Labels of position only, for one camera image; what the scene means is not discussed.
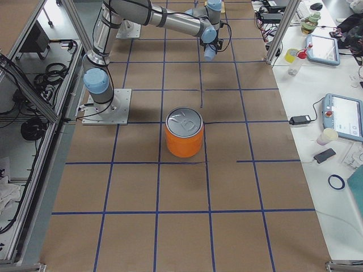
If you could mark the black power adapter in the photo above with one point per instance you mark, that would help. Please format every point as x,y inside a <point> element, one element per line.
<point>300,120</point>

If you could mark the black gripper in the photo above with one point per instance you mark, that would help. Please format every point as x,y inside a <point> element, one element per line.
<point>202,43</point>

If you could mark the teach pendant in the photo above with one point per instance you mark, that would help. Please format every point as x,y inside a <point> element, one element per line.
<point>322,50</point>
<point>344,115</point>

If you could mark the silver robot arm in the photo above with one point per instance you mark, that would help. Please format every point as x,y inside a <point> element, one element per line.
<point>124,19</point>

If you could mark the blue tape roll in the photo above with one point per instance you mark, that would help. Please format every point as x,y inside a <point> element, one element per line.
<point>336,182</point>

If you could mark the white paper cup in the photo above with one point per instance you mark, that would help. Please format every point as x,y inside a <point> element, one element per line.
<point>327,135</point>

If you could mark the teal folder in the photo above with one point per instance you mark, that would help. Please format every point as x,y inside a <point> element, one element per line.
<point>356,186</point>

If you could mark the green glass jar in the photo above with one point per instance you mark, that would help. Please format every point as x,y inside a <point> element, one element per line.
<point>310,23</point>

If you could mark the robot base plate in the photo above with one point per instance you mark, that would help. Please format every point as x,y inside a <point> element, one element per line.
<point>116,113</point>

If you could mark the upper teach pendant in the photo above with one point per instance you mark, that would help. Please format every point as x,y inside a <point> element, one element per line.
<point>322,50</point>

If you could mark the large orange can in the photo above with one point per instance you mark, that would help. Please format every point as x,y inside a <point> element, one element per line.
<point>184,131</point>

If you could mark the lower teach pendant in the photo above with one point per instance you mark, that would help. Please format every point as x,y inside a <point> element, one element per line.
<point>344,115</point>

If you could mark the yellow tape roll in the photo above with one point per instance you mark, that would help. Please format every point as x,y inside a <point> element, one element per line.
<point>290,55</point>

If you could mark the aluminium post right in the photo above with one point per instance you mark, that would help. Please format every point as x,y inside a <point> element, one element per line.
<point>281,30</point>

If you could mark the black smartphone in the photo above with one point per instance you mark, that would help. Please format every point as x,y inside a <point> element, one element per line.
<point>324,155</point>

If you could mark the aluminium frame rail left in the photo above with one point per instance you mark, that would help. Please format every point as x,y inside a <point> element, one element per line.
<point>42,45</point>

